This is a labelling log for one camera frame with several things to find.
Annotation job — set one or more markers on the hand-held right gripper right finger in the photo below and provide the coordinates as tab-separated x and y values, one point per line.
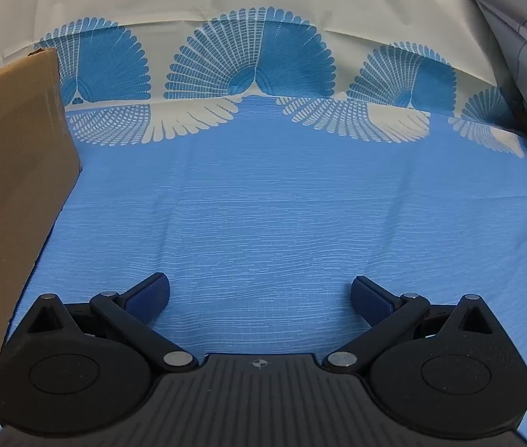
370	295

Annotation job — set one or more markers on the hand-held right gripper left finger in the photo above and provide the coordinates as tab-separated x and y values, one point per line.
149	295

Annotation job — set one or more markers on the brown cardboard box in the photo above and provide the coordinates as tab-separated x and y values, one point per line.
7	172

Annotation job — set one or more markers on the blue fan-print bed sheet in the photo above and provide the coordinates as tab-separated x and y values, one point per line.
268	195

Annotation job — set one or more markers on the pale grey printed cloth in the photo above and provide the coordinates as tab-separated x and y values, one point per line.
524	9

